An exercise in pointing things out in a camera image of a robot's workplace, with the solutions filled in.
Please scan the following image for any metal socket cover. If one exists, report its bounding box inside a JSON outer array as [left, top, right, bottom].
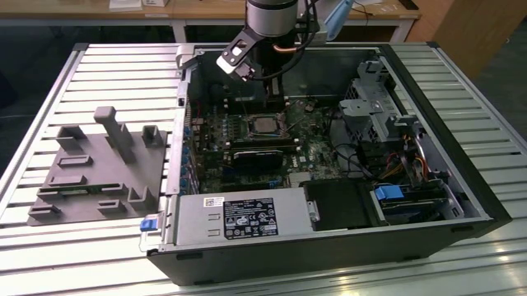
[[283, 98, 309, 121]]

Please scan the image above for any silver CPU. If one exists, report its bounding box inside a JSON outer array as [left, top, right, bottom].
[[251, 115, 281, 134]]

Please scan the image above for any black RAM slot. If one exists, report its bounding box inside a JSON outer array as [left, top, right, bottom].
[[232, 139, 296, 146], [233, 95, 268, 104], [232, 144, 297, 152]]

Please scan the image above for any CPU socket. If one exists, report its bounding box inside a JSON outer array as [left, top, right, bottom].
[[245, 113, 288, 139]]

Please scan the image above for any black disk bay cover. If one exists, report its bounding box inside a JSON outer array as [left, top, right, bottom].
[[299, 179, 385, 232]]

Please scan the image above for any dark grey fan shroud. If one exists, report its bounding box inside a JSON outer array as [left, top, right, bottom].
[[328, 115, 359, 149]]

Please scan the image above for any green motherboard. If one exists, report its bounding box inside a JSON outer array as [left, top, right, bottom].
[[189, 97, 347, 194]]

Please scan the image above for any black NVIDIA graphics card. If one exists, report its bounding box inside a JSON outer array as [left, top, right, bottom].
[[229, 149, 285, 171]]

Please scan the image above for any grey metal drive cage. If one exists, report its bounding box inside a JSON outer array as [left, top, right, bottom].
[[336, 60, 423, 144]]

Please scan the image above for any silver chipset heatsink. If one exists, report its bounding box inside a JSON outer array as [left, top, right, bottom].
[[287, 171, 315, 186]]

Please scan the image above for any hard disk in blue carrier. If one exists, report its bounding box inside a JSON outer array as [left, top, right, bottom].
[[369, 183, 452, 224]]

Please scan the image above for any grey power supply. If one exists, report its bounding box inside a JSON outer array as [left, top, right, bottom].
[[157, 187, 320, 247]]

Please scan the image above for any wooden desk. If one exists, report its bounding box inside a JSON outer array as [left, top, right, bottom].
[[0, 0, 420, 44]]

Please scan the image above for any grey parts rack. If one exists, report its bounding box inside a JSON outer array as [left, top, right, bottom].
[[25, 105, 173, 226]]

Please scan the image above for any wooden cabinet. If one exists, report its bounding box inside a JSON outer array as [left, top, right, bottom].
[[405, 0, 527, 80]]

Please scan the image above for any blue case latch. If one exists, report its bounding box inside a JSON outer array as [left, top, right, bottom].
[[138, 217, 160, 232]]

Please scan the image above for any black PC case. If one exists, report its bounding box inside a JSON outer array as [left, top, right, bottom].
[[145, 41, 513, 286]]

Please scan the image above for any green RAM stick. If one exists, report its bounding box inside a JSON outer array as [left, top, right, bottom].
[[57, 184, 122, 195]]

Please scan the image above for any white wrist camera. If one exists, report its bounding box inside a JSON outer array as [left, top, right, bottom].
[[216, 39, 257, 81]]

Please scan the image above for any black camera cable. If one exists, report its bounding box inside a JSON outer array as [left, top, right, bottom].
[[263, 0, 320, 81]]

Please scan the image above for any coloured wire bundle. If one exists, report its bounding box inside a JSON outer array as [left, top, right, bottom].
[[380, 132, 431, 183]]

